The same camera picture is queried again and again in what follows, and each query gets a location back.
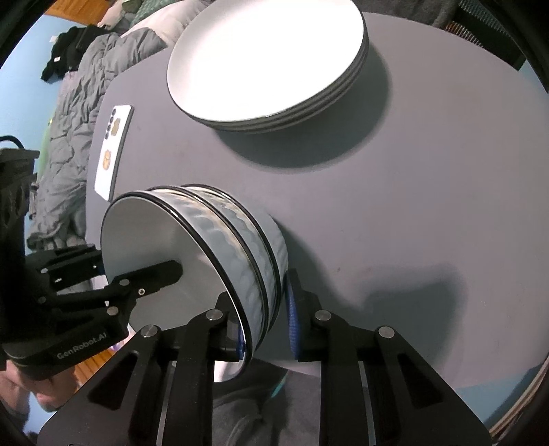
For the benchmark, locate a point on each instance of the white plate with black rim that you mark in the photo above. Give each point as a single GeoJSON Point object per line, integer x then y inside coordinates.
{"type": "Point", "coordinates": [266, 55]}
{"type": "Point", "coordinates": [278, 128]}

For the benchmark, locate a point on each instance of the beige pillow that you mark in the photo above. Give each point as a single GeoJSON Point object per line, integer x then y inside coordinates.
{"type": "Point", "coordinates": [171, 23]}

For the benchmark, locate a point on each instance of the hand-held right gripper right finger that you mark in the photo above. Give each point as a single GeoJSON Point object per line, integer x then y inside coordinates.
{"type": "Point", "coordinates": [293, 317]}

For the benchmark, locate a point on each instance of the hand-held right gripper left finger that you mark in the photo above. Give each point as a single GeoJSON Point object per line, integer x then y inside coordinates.
{"type": "Point", "coordinates": [227, 326]}

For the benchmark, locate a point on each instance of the black mesh chair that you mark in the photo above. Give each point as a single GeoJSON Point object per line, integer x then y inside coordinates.
{"type": "Point", "coordinates": [480, 30]}

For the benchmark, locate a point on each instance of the green patterned cloth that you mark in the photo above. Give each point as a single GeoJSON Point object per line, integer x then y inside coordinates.
{"type": "Point", "coordinates": [148, 6]}

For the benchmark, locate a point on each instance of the black clothing pile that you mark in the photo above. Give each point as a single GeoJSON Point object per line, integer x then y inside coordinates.
{"type": "Point", "coordinates": [64, 51]}

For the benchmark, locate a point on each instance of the white smartphone with stickers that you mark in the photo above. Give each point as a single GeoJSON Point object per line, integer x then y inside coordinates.
{"type": "Point", "coordinates": [112, 146]}

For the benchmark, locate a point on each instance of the grey quilted comforter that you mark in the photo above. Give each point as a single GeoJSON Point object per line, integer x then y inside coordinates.
{"type": "Point", "coordinates": [73, 128]}

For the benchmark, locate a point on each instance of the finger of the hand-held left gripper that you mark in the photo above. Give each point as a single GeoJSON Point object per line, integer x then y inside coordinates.
{"type": "Point", "coordinates": [150, 276]}
{"type": "Point", "coordinates": [64, 259]}

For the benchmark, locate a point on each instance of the person's left hand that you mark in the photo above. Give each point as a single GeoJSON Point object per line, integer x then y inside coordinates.
{"type": "Point", "coordinates": [43, 394]}

